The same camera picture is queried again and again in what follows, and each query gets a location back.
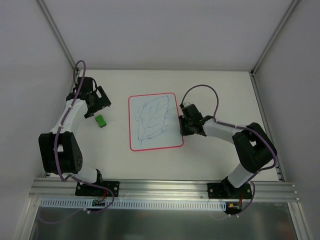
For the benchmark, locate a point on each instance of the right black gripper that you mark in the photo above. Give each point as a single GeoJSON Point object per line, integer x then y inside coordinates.
{"type": "Point", "coordinates": [184, 125]}

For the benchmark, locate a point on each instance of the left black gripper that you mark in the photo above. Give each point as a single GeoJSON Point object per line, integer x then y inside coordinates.
{"type": "Point", "coordinates": [100, 100]}

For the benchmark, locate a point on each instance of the green whiteboard eraser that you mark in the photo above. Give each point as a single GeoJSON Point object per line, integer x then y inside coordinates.
{"type": "Point", "coordinates": [100, 121]}

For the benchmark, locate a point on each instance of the pink framed whiteboard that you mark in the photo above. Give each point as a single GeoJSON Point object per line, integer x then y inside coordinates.
{"type": "Point", "coordinates": [154, 122]}

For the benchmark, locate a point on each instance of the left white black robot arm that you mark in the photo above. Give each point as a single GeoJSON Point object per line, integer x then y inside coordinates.
{"type": "Point", "coordinates": [59, 149]}

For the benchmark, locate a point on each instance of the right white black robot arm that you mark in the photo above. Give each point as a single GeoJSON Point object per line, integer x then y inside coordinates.
{"type": "Point", "coordinates": [254, 149]}

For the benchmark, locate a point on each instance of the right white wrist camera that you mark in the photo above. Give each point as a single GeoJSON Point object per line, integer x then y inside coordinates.
{"type": "Point", "coordinates": [185, 104]}

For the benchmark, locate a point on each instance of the right aluminium corner post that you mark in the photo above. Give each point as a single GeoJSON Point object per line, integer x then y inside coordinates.
{"type": "Point", "coordinates": [271, 41]}

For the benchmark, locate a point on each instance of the aluminium corner post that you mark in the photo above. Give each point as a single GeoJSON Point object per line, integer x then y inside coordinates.
{"type": "Point", "coordinates": [271, 41]}
{"type": "Point", "coordinates": [56, 32]}

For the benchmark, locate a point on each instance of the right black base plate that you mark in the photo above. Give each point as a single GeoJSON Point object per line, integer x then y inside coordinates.
{"type": "Point", "coordinates": [218, 191]}

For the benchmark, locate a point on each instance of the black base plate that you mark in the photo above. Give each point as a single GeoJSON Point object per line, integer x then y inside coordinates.
{"type": "Point", "coordinates": [218, 191]}
{"type": "Point", "coordinates": [84, 190]}

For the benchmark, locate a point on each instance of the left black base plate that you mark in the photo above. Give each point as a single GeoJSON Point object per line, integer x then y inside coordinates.
{"type": "Point", "coordinates": [84, 190]}

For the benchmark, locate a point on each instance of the left aluminium corner post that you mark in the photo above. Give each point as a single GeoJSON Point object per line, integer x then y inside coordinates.
{"type": "Point", "coordinates": [56, 32]}

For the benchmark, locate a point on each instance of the aluminium front rail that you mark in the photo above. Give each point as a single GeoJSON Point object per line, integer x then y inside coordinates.
{"type": "Point", "coordinates": [176, 190]}

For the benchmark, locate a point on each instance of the white slotted cable duct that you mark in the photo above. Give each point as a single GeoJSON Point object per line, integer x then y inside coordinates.
{"type": "Point", "coordinates": [134, 204]}

